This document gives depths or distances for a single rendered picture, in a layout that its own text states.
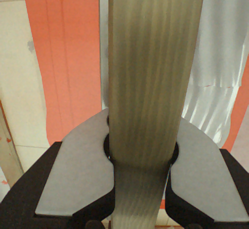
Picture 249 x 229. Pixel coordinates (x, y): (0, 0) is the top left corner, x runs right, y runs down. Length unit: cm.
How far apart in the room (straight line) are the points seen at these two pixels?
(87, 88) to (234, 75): 14
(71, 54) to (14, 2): 7
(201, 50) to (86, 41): 10
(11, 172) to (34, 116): 8
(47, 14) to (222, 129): 21
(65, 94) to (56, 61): 4
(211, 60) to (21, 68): 18
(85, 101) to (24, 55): 7
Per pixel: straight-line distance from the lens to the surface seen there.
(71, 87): 20
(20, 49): 21
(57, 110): 22
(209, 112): 21
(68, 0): 18
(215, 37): 18
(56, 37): 19
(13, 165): 28
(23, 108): 23
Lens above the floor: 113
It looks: 62 degrees down
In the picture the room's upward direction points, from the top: 175 degrees counter-clockwise
